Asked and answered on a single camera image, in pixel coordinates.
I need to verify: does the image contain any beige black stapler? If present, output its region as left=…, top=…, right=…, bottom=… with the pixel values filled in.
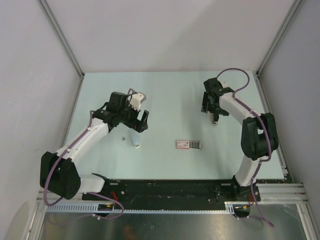
left=210, top=113, right=219, bottom=126

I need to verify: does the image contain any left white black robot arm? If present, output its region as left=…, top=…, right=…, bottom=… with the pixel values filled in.
left=40, top=88, right=149, bottom=200

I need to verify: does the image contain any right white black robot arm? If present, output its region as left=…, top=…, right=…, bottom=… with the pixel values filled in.
left=201, top=77, right=279, bottom=201

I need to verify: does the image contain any grey slotted cable duct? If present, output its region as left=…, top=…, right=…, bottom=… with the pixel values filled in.
left=46, top=201, right=237, bottom=214

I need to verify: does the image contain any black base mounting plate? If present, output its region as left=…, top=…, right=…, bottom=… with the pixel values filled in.
left=97, top=179, right=261, bottom=202

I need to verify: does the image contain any red white staple box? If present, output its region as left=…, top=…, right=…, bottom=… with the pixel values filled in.
left=175, top=140, right=202, bottom=150

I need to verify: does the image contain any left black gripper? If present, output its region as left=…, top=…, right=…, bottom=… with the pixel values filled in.
left=118, top=100, right=149, bottom=133

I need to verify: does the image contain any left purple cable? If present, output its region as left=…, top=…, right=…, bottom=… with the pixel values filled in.
left=43, top=87, right=126, bottom=221

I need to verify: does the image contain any aluminium frame rail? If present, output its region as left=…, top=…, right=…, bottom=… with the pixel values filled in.
left=257, top=183, right=309, bottom=204

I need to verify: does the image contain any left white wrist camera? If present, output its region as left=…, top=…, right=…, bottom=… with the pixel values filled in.
left=129, top=92, right=147, bottom=112

